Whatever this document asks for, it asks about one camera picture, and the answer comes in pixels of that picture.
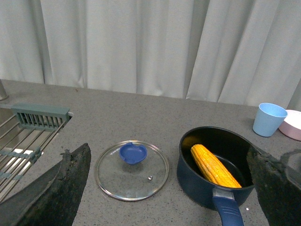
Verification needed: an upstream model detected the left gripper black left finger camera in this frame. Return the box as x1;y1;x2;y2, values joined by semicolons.
0;143;91;226

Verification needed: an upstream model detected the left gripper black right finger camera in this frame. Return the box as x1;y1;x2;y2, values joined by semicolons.
246;147;301;226

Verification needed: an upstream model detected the yellow corn cob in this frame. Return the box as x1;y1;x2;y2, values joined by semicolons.
190;144;242;188

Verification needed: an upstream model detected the glass lid with blue knob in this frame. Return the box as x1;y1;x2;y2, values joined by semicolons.
95;140;169;202

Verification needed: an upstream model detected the dark blue saucepan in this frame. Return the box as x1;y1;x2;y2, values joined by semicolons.
177;127;254;226

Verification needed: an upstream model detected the pink bowl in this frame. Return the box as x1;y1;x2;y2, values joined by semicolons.
279;110;301;141

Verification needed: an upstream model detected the green metal sink rack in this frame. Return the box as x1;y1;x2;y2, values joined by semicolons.
0;103;72;201

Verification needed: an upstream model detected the light blue cup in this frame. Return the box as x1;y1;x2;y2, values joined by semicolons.
253;103;288;137

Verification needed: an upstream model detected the grey white curtain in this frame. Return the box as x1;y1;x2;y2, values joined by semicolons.
0;0;301;110

